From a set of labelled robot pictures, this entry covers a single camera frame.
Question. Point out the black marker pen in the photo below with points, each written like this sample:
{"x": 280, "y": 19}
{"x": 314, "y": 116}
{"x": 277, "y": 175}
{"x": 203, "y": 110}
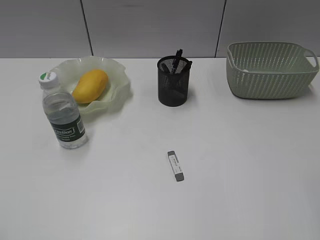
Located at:
{"x": 176, "y": 61}
{"x": 165, "y": 69}
{"x": 187, "y": 67}

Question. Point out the yellow mango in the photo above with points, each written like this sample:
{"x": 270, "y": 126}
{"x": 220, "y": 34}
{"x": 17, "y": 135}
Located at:
{"x": 90, "y": 86}

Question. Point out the clear plastic water bottle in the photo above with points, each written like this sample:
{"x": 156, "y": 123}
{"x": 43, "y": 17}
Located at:
{"x": 62, "y": 112}

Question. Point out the grey white eraser left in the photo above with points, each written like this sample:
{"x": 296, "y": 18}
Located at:
{"x": 175, "y": 166}

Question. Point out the frosted green wavy plate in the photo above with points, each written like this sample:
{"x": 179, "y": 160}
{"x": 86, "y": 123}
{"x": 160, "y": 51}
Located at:
{"x": 117, "y": 93}

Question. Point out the black mesh pen holder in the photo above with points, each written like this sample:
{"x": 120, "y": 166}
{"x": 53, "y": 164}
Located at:
{"x": 172, "y": 88}

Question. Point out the pale green plastic basket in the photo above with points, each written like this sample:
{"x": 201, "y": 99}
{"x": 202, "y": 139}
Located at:
{"x": 269, "y": 70}

